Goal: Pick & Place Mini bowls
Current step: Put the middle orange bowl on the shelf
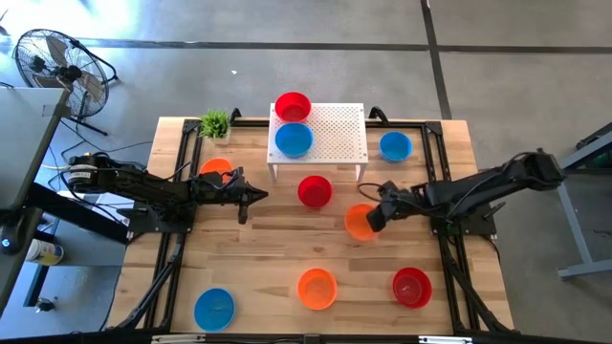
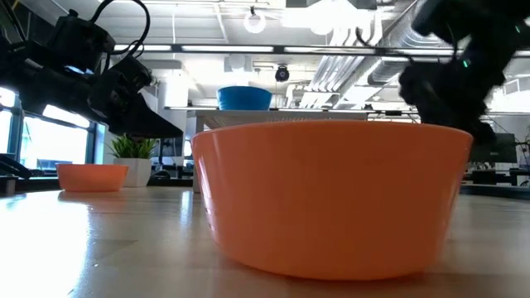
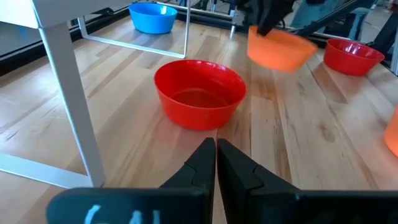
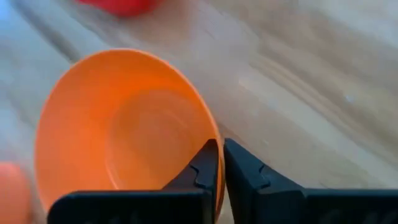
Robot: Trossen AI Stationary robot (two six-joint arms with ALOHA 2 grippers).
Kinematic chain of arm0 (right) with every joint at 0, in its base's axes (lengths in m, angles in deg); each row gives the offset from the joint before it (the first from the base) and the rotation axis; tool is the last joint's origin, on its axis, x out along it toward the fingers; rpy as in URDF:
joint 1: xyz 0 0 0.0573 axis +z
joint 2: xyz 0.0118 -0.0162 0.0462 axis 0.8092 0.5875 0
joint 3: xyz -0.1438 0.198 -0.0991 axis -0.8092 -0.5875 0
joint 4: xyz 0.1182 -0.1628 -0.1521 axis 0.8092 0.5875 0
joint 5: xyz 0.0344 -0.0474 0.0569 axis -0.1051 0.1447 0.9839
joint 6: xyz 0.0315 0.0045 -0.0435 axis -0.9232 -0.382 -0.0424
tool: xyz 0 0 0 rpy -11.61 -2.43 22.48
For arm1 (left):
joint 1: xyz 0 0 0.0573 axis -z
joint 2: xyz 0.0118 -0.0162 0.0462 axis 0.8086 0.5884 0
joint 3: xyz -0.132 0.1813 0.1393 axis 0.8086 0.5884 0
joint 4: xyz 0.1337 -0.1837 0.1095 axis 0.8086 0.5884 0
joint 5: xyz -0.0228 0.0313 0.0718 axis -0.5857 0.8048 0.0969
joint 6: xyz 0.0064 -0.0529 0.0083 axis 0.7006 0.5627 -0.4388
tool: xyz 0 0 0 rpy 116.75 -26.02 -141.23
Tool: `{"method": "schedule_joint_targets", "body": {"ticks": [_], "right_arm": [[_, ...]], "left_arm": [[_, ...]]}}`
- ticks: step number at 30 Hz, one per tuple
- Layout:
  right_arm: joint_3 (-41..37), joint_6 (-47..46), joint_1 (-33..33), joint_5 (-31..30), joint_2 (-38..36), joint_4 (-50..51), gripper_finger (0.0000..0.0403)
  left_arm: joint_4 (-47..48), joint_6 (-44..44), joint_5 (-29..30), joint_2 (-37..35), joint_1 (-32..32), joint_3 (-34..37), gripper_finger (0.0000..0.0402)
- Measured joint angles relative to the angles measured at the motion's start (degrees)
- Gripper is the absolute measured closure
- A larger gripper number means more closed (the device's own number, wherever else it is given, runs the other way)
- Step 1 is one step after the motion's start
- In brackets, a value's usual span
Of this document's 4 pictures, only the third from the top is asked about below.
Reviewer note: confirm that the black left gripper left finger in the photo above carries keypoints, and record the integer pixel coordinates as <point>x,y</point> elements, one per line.
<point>174,205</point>

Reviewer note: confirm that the blue plastic mini bowl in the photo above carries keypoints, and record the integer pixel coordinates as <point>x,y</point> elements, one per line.
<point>152,21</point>

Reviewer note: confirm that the grey table frame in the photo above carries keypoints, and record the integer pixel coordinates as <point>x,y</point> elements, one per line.
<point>357,21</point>

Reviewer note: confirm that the white perforated metal shelf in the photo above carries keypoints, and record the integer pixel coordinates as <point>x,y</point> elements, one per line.
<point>71,93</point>

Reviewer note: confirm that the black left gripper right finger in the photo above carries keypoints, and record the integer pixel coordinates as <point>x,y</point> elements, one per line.
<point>280,208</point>

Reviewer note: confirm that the red plastic mini bowl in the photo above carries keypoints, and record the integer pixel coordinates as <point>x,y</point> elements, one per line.
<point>351,62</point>
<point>199,112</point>

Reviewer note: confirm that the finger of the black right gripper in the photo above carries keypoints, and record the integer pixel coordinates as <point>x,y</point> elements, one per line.
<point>268,26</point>

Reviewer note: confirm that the orange plastic mini bowl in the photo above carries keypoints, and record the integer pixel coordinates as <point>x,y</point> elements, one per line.
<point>276,53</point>
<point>392,133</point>

